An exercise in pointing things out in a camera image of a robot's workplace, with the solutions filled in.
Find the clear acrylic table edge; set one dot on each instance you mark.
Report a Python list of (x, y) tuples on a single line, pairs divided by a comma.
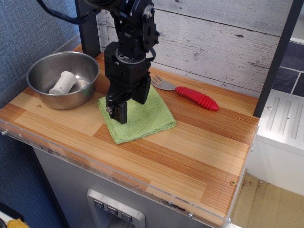
[(192, 169)]

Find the white salt shaker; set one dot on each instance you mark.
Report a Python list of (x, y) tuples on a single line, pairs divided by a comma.
[(66, 81)]

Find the fork with red handle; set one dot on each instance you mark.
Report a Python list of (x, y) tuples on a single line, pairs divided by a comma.
[(196, 96)]

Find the stainless steel bowl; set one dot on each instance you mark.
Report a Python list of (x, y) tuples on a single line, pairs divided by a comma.
[(43, 75)]

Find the silver button control panel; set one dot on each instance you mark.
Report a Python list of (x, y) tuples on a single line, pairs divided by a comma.
[(108, 212)]

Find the dark right shelf post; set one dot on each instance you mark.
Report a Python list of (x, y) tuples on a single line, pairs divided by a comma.
[(279, 54)]

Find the yellow black object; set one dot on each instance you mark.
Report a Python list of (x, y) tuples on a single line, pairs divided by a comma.
[(7, 221)]

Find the green cloth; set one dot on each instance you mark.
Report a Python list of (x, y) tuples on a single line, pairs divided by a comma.
[(142, 119)]

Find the dark left shelf post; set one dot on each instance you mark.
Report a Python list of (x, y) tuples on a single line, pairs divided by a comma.
[(88, 31)]

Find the white toy sink drainboard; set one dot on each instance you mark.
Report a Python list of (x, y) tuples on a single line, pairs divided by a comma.
[(277, 153)]

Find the dark shelf post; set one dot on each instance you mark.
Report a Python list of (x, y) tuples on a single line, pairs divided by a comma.
[(279, 54), (88, 31)]

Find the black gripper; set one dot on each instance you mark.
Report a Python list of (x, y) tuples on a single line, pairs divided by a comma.
[(129, 79)]

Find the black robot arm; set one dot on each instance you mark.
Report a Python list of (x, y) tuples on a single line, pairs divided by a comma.
[(134, 25)]

